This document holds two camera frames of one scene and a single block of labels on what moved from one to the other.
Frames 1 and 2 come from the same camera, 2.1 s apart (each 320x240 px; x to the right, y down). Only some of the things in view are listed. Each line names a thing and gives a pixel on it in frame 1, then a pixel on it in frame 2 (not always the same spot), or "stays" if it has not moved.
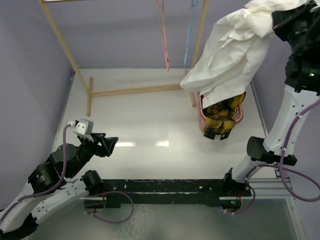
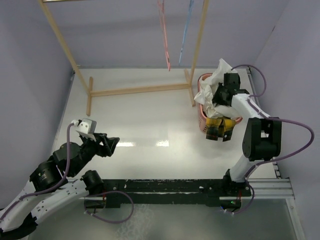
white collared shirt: (232, 53) → (208, 85)
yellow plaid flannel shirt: (219, 116) stays
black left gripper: (107, 146) stays
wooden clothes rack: (88, 87) stays
